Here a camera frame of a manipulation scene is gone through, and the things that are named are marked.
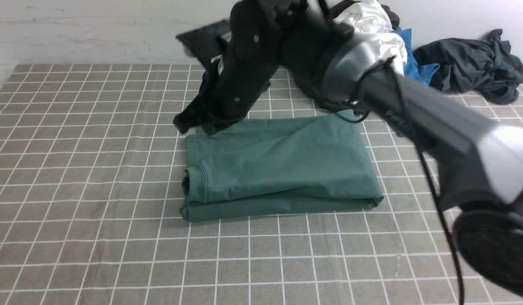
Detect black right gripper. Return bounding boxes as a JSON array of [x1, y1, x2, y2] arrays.
[[173, 0, 308, 135]]

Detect green long-sleeve top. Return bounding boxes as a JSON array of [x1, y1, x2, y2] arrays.
[[180, 110, 385, 222]]

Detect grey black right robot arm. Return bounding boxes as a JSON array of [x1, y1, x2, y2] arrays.
[[173, 0, 523, 305]]

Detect white crumpled garment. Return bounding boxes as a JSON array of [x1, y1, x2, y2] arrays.
[[329, 0, 408, 75]]

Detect black garment under white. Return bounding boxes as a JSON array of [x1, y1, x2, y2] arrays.
[[287, 3, 401, 115]]

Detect blue garment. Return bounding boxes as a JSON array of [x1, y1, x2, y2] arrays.
[[395, 28, 440, 86]]

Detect grey checked tablecloth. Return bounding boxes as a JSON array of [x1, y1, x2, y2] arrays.
[[0, 64, 458, 305]]

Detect dark grey crumpled garment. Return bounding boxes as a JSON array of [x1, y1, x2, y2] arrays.
[[413, 29, 523, 105]]

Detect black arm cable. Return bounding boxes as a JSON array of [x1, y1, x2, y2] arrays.
[[329, 55, 467, 305]]

